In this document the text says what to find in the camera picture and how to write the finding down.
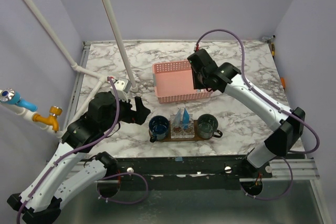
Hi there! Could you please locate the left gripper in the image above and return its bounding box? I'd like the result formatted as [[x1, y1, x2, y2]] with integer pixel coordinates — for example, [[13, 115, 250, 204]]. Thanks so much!
[[102, 92, 151, 132]]

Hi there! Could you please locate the dark blue mug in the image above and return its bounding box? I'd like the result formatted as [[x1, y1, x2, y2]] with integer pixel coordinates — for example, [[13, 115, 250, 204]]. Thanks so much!
[[149, 115, 170, 143]]

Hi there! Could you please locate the blue toothpaste tube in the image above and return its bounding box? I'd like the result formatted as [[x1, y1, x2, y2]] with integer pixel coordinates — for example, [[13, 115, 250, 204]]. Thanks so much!
[[182, 108, 190, 126]]

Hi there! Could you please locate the dark green mug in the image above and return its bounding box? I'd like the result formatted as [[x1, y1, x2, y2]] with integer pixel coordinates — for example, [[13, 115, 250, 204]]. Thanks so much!
[[197, 114, 223, 140]]

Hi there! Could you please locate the oval wooden tray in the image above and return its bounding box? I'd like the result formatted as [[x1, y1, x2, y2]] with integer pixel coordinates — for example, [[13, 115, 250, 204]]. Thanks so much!
[[148, 130, 205, 143]]

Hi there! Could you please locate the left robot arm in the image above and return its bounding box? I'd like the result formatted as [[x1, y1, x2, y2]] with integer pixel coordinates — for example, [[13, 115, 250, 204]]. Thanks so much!
[[7, 92, 151, 223]]

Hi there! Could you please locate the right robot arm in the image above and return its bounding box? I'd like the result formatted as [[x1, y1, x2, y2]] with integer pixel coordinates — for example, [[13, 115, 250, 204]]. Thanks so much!
[[187, 49, 306, 178]]

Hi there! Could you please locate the pink perforated plastic basket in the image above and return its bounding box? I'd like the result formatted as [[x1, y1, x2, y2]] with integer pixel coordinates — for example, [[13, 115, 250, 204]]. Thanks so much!
[[152, 60, 212, 104]]

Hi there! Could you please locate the orange faucet tap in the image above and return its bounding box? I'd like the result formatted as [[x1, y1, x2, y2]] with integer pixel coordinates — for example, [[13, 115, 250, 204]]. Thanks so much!
[[32, 106, 62, 132]]

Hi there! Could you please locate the blue pipe valve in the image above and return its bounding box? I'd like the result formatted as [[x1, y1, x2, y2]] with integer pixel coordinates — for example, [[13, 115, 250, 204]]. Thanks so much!
[[1, 88, 38, 112]]

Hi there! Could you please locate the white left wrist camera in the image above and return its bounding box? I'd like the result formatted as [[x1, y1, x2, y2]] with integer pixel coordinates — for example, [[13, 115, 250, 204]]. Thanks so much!
[[107, 77, 131, 102]]

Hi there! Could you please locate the black front mounting rail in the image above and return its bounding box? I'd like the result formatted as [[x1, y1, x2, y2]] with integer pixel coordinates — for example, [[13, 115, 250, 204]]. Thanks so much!
[[100, 155, 272, 191]]

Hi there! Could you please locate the white PVC pipe frame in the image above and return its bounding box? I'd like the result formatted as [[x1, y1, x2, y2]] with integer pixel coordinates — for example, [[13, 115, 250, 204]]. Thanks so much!
[[3, 0, 138, 138]]

